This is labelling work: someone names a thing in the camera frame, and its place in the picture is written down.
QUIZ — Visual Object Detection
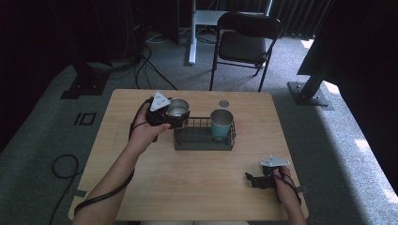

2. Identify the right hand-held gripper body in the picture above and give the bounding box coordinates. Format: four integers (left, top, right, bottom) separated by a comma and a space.
259, 155, 292, 189

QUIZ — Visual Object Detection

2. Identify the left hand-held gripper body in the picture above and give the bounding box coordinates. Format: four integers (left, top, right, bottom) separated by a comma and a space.
145, 90, 173, 128

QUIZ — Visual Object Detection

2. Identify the small steel cup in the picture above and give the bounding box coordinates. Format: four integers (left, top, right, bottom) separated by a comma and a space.
165, 97, 191, 121

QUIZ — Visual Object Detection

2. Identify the black wire basket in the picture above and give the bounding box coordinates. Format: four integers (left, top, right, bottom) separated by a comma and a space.
173, 116, 237, 152

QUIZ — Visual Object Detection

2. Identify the teal paper cup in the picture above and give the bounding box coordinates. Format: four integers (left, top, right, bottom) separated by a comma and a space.
209, 108, 235, 142

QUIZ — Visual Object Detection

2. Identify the person's right hand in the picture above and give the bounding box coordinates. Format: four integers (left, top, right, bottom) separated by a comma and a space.
273, 166, 297, 204

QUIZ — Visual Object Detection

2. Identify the person's left hand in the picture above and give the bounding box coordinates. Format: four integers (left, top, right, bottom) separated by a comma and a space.
128, 104, 172, 155

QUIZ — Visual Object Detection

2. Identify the black stand with flat base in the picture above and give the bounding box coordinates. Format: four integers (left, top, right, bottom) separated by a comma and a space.
60, 46, 111, 100

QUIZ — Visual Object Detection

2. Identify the black folding chair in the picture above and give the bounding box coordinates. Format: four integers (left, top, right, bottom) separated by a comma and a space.
208, 11, 283, 93

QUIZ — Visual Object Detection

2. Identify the dark curtain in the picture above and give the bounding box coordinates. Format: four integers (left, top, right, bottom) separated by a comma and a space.
268, 0, 334, 40

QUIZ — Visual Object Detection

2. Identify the large dark panel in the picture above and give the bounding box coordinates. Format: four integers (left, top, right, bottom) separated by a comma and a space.
297, 0, 398, 195

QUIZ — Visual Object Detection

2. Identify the right hand-held gripper cable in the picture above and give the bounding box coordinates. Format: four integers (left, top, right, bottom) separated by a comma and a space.
275, 166, 303, 206

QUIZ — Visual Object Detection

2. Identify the hand-held gripper cable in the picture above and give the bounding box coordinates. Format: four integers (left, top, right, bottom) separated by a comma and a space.
275, 166, 303, 206
73, 98, 152, 218

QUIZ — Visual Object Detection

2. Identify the white desk frame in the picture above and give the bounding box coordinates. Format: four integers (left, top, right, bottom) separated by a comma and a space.
187, 0, 274, 67

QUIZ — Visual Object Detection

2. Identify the metal stand with base plate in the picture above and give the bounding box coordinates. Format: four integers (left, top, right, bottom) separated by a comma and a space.
286, 64, 335, 112

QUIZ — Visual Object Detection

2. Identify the left hand-held gripper cable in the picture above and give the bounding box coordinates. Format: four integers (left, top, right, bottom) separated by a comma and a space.
73, 98, 152, 218

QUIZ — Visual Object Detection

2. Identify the black looped floor cable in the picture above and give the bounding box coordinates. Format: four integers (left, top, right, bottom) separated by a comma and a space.
48, 153, 84, 225

